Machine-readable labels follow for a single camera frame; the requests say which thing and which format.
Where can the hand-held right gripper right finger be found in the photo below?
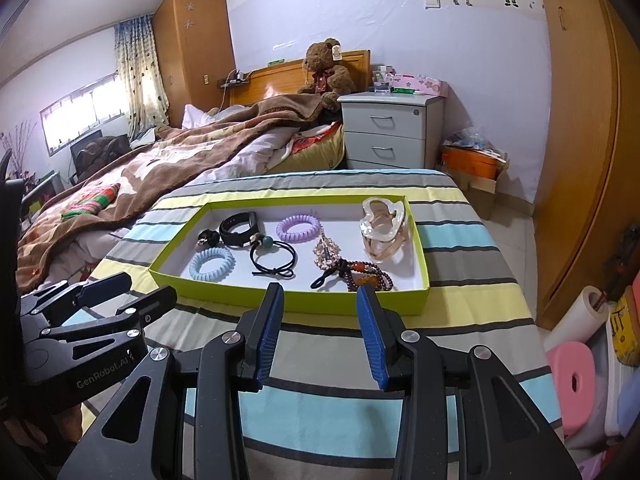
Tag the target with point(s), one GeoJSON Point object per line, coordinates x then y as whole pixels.
{"type": "Point", "coordinates": [372, 340]}

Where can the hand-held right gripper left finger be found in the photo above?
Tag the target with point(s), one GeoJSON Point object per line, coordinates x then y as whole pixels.
{"type": "Point", "coordinates": [267, 330]}

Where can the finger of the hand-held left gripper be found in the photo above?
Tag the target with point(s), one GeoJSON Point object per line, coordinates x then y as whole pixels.
{"type": "Point", "coordinates": [125, 317]}
{"type": "Point", "coordinates": [100, 286]}

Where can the green cardboard tray box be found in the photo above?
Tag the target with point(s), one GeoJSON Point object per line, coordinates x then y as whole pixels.
{"type": "Point", "coordinates": [305, 260]}

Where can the gold rhinestone hair clip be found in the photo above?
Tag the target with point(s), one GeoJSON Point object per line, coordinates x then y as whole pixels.
{"type": "Point", "coordinates": [327, 255]}

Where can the person's left hand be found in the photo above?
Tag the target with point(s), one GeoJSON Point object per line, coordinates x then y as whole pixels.
{"type": "Point", "coordinates": [69, 422]}

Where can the amber hair claw clip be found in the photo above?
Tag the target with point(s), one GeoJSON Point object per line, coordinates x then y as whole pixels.
{"type": "Point", "coordinates": [380, 255]}

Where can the black smart band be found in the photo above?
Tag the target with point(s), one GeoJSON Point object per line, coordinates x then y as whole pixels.
{"type": "Point", "coordinates": [232, 235]}

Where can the clear hair claw clip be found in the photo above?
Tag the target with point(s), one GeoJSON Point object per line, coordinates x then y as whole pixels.
{"type": "Point", "coordinates": [367, 227]}

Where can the striped bed sheet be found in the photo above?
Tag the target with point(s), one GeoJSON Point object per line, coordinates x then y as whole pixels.
{"type": "Point", "coordinates": [465, 260]}

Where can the black chair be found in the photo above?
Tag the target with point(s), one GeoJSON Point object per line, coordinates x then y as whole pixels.
{"type": "Point", "coordinates": [95, 152]}

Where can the brown patterned blanket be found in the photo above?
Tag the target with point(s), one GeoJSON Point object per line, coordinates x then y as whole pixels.
{"type": "Point", "coordinates": [175, 160]}

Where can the dried branches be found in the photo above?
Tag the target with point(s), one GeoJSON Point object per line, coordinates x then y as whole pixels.
{"type": "Point", "coordinates": [20, 147]}

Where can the window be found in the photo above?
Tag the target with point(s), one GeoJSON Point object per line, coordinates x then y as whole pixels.
{"type": "Point", "coordinates": [80, 115]}

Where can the yellow red pillow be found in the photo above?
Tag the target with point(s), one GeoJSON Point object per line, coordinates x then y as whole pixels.
{"type": "Point", "coordinates": [320, 152]}

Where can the white pillow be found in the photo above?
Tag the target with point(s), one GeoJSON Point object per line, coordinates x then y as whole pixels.
{"type": "Point", "coordinates": [197, 116]}

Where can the pink plastic stool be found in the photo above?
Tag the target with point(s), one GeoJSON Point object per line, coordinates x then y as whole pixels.
{"type": "Point", "coordinates": [567, 365]}

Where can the white paper roll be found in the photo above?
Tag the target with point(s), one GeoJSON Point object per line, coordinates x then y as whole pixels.
{"type": "Point", "coordinates": [570, 320]}

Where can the orange box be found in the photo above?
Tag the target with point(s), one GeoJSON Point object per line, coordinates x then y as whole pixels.
{"type": "Point", "coordinates": [470, 165]}

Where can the grey nightstand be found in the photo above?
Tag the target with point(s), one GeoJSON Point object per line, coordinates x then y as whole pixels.
{"type": "Point", "coordinates": [390, 135]}

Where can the spotted curtain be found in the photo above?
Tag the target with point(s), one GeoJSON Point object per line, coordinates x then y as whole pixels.
{"type": "Point", "coordinates": [140, 80]}

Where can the clear plastic bags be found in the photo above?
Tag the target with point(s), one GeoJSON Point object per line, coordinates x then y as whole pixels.
{"type": "Point", "coordinates": [472, 140]}

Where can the wooden headboard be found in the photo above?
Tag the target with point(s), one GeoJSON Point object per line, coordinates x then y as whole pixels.
{"type": "Point", "coordinates": [270, 85]}

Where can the power strip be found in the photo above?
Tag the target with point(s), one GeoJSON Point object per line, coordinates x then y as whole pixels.
{"type": "Point", "coordinates": [234, 79]}

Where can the white plastic container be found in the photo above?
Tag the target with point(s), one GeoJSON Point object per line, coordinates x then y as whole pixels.
{"type": "Point", "coordinates": [615, 385]}

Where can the green tube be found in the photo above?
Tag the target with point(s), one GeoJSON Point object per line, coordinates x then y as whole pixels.
{"type": "Point", "coordinates": [407, 91]}

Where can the tall wooden cabinet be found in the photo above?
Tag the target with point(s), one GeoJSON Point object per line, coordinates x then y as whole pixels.
{"type": "Point", "coordinates": [200, 50]}

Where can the yellow box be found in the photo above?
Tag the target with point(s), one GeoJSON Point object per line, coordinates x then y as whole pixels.
{"type": "Point", "coordinates": [630, 330]}

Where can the glass cup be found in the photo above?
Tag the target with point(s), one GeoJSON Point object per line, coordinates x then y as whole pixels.
{"type": "Point", "coordinates": [382, 82]}

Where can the pink tissue box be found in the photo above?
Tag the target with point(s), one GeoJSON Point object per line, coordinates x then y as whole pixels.
{"type": "Point", "coordinates": [425, 85]}

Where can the black red tool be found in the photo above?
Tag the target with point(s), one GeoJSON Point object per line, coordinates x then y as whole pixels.
{"type": "Point", "coordinates": [625, 260]}

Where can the blue cloth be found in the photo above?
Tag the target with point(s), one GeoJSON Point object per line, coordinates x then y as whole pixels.
{"type": "Point", "coordinates": [630, 410]}

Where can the brown teddy bear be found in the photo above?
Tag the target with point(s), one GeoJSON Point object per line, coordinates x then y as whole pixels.
{"type": "Point", "coordinates": [325, 67]}

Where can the large wooden wardrobe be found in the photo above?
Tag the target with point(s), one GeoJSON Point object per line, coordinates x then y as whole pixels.
{"type": "Point", "coordinates": [580, 160]}

